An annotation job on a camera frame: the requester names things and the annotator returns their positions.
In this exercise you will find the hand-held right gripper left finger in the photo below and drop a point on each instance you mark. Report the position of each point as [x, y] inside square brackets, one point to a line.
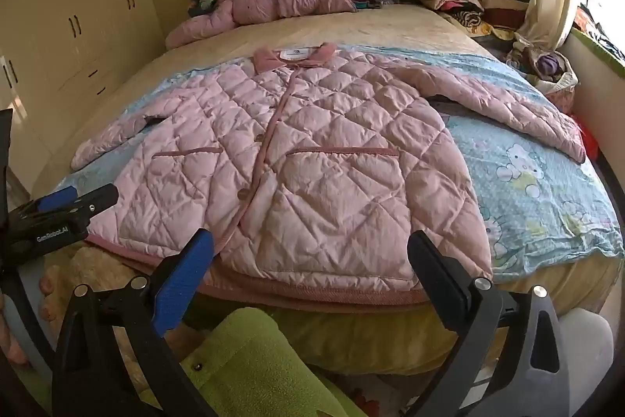
[180, 280]

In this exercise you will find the green sill cover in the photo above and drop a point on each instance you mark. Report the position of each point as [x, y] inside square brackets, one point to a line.
[603, 53]

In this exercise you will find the bed with beige sheet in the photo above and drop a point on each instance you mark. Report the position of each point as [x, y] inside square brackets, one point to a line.
[390, 26]

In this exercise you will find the red bag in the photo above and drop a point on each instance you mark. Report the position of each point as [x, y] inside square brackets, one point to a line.
[590, 141]

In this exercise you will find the blue cartoon print blanket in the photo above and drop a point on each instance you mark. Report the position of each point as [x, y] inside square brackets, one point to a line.
[527, 202]

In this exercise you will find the pink quilted jacket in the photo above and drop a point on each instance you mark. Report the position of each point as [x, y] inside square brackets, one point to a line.
[317, 153]

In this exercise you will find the cream wardrobe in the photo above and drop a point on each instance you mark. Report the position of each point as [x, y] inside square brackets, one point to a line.
[73, 6]

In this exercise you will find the colourful patterned cloth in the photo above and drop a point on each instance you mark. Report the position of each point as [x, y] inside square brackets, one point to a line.
[598, 28]

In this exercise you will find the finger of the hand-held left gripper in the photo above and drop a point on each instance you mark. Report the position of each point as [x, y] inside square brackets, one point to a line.
[56, 199]
[95, 199]

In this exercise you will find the white stool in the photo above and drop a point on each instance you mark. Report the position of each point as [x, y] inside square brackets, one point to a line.
[586, 339]

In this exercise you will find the person's left hand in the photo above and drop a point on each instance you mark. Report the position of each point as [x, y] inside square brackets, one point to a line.
[51, 295]

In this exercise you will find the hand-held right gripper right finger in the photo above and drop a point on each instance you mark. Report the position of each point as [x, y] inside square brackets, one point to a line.
[439, 280]

